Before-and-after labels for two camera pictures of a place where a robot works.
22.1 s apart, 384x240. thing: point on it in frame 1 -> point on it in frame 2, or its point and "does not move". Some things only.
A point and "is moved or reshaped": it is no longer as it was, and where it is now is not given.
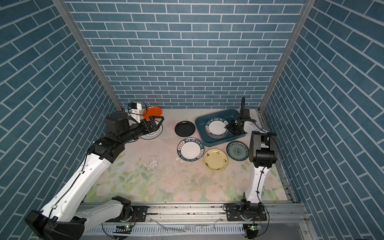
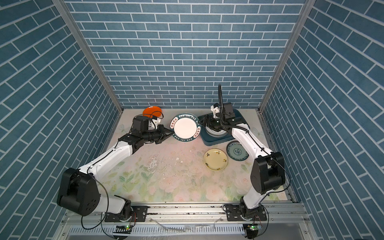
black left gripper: [151, 123] -> [161, 129]
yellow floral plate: [215, 159] does not move
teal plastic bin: [229, 115] does not move
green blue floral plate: [237, 150] does not move
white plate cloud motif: [154, 134] is moved or reshaped
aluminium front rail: [284, 221] does not move
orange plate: [152, 111] does not move
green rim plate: [190, 149] -> [186, 126]
